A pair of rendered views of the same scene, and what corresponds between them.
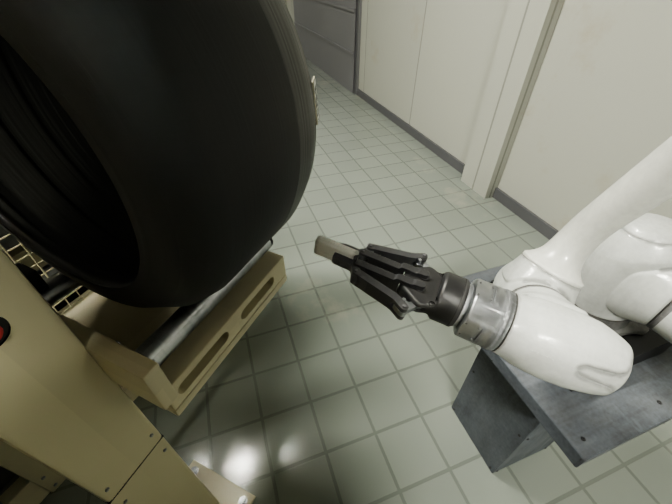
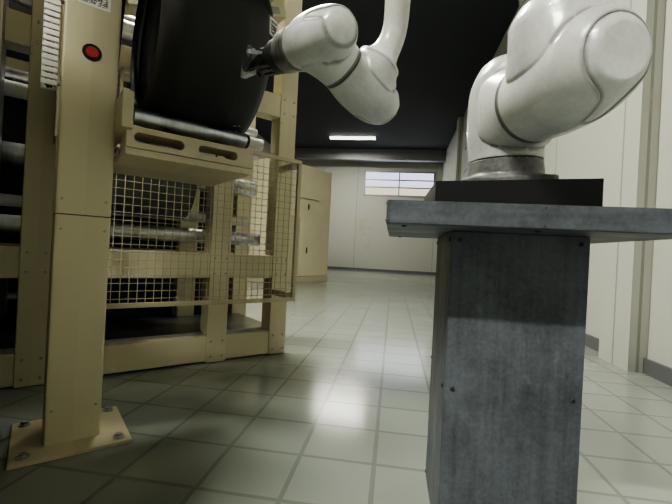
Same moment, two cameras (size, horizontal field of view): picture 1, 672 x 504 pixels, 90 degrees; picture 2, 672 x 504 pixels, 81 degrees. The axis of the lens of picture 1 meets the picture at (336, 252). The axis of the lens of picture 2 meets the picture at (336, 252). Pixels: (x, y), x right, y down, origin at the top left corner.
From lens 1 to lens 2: 115 cm
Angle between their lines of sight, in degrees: 48
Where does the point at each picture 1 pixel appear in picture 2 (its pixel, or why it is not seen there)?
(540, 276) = not seen: hidden behind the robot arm
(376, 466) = (273, 473)
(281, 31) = not seen: outside the picture
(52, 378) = (95, 96)
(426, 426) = (372, 473)
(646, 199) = not seen: outside the picture
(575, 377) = (303, 20)
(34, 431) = (70, 109)
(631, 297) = (482, 106)
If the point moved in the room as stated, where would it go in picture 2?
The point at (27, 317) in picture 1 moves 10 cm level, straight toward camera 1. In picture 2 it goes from (108, 61) to (106, 45)
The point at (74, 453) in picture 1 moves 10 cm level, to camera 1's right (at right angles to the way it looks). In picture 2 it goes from (71, 146) to (93, 143)
